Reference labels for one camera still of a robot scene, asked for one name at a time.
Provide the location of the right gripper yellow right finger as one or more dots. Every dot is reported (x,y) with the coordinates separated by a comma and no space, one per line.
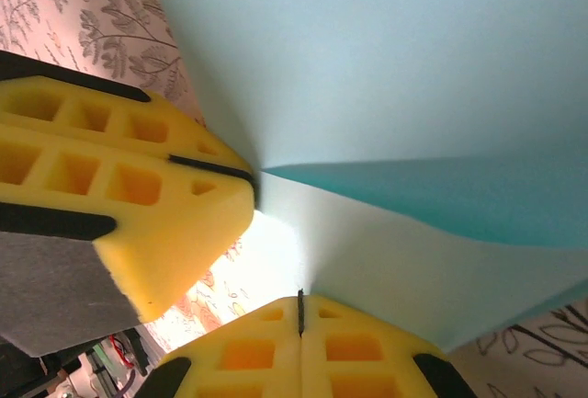
(358,361)

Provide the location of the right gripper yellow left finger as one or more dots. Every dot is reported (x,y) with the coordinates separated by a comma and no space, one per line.
(248,361)

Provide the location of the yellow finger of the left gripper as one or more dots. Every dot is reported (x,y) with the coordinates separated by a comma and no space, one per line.
(115,108)
(161,232)

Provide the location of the light blue cloth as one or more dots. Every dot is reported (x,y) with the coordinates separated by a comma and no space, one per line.
(367,48)

